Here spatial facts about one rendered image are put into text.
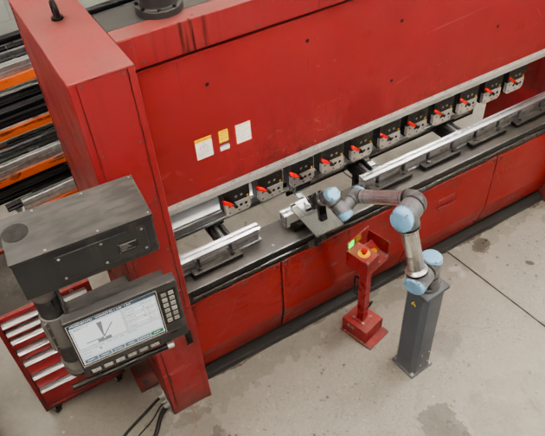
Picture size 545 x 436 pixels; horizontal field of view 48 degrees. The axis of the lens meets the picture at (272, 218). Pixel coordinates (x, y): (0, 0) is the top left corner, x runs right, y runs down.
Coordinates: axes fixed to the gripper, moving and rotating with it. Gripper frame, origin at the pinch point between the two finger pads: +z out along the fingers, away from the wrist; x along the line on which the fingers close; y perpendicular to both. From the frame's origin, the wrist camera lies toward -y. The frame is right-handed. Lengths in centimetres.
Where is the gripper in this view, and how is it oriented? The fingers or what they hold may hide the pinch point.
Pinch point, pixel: (310, 209)
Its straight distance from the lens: 348.6
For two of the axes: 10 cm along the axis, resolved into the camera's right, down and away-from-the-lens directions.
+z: -3.0, 1.7, 9.4
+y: -4.2, -9.1, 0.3
